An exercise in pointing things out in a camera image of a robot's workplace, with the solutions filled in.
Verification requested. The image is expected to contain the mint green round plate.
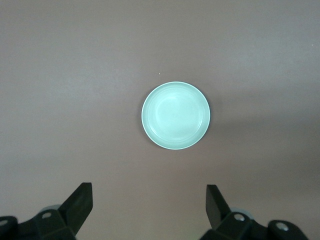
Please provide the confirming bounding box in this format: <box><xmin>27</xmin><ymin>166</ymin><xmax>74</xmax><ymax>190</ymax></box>
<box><xmin>141</xmin><ymin>81</ymin><xmax>211</xmax><ymax>151</ymax></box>

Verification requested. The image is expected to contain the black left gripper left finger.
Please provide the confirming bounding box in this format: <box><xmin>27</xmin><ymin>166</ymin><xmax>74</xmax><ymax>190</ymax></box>
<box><xmin>34</xmin><ymin>182</ymin><xmax>94</xmax><ymax>240</ymax></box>

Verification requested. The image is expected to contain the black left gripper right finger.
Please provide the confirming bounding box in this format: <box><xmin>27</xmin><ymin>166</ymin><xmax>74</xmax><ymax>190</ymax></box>
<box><xmin>205</xmin><ymin>184</ymin><xmax>270</xmax><ymax>240</ymax></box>

